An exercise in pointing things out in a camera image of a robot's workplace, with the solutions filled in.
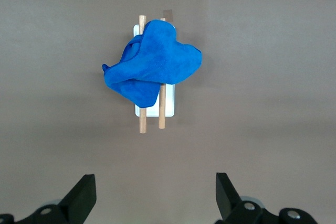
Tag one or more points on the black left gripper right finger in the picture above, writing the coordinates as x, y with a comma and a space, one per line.
228, 203

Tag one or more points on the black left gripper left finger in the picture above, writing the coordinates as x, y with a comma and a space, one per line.
76, 203

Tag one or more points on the blue microfiber towel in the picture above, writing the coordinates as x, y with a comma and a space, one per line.
157, 58

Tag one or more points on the white rack with wooden rods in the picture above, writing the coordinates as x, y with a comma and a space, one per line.
168, 100

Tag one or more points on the brown tape square marker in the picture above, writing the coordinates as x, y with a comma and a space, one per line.
168, 14

